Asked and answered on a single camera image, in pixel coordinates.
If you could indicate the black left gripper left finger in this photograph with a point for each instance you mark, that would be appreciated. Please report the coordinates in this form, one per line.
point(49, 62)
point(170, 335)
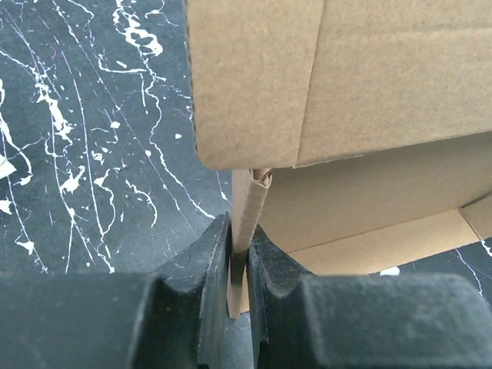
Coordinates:
point(172, 317)

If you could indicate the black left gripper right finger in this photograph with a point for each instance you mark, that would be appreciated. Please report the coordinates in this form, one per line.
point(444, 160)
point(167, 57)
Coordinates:
point(302, 320)

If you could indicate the brown cardboard box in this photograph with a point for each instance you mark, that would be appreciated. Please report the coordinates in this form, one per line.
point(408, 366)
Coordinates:
point(358, 133)

